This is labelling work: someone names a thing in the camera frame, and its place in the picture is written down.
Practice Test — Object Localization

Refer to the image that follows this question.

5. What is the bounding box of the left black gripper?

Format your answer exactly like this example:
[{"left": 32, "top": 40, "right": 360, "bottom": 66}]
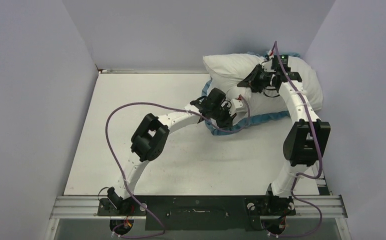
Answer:
[{"left": 211, "top": 103, "right": 236, "bottom": 130}]

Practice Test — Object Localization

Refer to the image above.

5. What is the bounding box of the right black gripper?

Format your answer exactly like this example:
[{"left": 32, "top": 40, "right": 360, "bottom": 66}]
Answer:
[{"left": 239, "top": 63, "right": 276, "bottom": 94}]

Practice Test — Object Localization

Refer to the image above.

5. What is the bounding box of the white pillow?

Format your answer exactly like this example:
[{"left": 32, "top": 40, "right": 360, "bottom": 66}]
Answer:
[{"left": 203, "top": 53, "right": 323, "bottom": 116}]

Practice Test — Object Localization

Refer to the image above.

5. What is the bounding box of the white pillowcase with blue trim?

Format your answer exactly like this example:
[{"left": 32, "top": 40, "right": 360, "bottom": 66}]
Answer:
[{"left": 200, "top": 50, "right": 303, "bottom": 137}]

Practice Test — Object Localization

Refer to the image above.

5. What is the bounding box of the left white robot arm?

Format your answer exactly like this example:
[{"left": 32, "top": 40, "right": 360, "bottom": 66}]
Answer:
[{"left": 107, "top": 88, "right": 250, "bottom": 215}]

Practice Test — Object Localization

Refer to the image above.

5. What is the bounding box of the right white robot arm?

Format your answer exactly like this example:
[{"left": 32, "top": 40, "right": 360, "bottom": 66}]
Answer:
[{"left": 237, "top": 55, "right": 331, "bottom": 214}]

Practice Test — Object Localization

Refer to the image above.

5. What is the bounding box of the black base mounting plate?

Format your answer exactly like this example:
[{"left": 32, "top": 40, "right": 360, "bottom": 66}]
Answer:
[{"left": 97, "top": 195, "right": 296, "bottom": 231}]

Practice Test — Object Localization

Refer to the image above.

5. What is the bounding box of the white knob on plate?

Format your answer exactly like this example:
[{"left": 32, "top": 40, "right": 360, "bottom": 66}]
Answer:
[{"left": 139, "top": 203, "right": 147, "bottom": 212}]

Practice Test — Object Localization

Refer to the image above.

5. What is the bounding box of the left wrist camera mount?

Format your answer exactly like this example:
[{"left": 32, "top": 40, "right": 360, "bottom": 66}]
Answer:
[{"left": 229, "top": 99, "right": 248, "bottom": 116}]

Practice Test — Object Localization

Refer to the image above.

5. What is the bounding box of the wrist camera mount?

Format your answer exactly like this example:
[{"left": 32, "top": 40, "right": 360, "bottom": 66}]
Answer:
[
  {"left": 229, "top": 99, "right": 248, "bottom": 116},
  {"left": 265, "top": 49, "right": 275, "bottom": 59}
]

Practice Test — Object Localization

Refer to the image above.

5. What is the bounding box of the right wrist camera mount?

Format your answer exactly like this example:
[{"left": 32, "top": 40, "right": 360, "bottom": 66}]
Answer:
[{"left": 265, "top": 49, "right": 275, "bottom": 59}]

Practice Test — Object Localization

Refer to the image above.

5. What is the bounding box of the aluminium right side rail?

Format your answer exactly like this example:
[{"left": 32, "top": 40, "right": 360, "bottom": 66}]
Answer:
[{"left": 312, "top": 164, "right": 327, "bottom": 187}]

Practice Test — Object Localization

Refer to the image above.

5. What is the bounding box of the aluminium rail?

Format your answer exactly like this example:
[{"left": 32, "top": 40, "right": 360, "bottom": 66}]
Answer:
[
  {"left": 50, "top": 195, "right": 348, "bottom": 219},
  {"left": 312, "top": 164, "right": 327, "bottom": 187}
]

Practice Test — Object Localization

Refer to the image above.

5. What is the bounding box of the aluminium front rail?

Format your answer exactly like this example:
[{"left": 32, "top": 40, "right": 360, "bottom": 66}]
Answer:
[{"left": 50, "top": 195, "right": 348, "bottom": 219}]

